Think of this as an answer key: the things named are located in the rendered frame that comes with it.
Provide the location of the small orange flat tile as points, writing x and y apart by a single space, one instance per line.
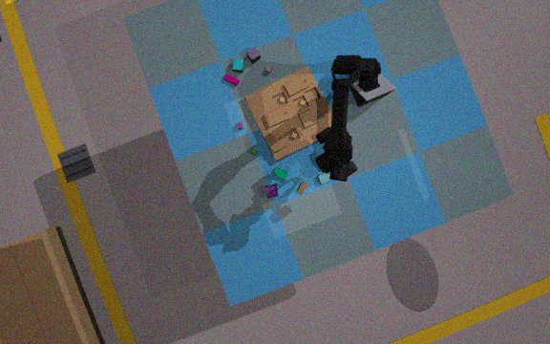
302 187

